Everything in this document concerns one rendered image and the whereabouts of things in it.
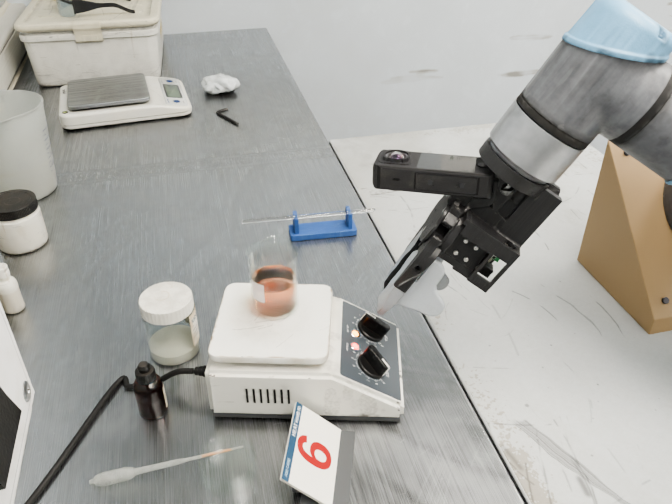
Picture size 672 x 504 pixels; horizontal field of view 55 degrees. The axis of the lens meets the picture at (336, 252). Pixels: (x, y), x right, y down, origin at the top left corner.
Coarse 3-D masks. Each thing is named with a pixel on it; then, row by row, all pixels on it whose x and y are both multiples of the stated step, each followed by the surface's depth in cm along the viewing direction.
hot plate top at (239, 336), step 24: (240, 288) 72; (312, 288) 72; (240, 312) 68; (312, 312) 68; (216, 336) 65; (240, 336) 65; (264, 336) 65; (288, 336) 65; (312, 336) 65; (216, 360) 63; (240, 360) 63; (264, 360) 63; (288, 360) 63; (312, 360) 63
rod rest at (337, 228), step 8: (352, 216) 95; (296, 224) 94; (304, 224) 97; (312, 224) 97; (320, 224) 97; (328, 224) 97; (336, 224) 97; (344, 224) 97; (352, 224) 97; (296, 232) 95; (304, 232) 96; (312, 232) 96; (320, 232) 96; (328, 232) 96; (336, 232) 96; (344, 232) 96; (352, 232) 96; (296, 240) 95
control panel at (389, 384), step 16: (352, 320) 72; (384, 320) 75; (352, 336) 69; (384, 336) 72; (352, 352) 67; (384, 352) 70; (352, 368) 66; (368, 384) 65; (384, 384) 66; (400, 400) 66
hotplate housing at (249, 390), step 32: (224, 384) 64; (256, 384) 64; (288, 384) 64; (320, 384) 64; (352, 384) 64; (224, 416) 67; (256, 416) 67; (288, 416) 67; (320, 416) 67; (352, 416) 67; (384, 416) 66
